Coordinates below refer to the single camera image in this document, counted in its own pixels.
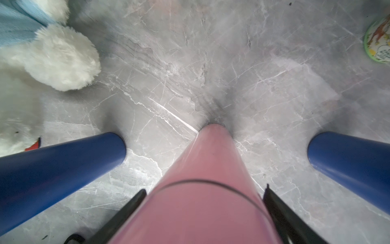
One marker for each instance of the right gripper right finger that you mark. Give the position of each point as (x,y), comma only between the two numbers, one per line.
(290,227)

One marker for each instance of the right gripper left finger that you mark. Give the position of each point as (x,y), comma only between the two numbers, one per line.
(106,233)

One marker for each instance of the pink thermos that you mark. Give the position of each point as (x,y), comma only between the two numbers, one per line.
(206,197)

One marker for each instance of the dark blue thermos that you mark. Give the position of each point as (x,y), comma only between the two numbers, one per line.
(35,180)

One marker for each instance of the red thermos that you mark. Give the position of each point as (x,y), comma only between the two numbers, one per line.
(36,145)

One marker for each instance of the blue thermos right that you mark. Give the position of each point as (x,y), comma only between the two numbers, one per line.
(360,165)

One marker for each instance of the white teddy bear plush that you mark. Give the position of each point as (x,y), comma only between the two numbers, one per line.
(38,47)

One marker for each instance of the small green toy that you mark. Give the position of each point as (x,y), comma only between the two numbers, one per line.
(377,40)

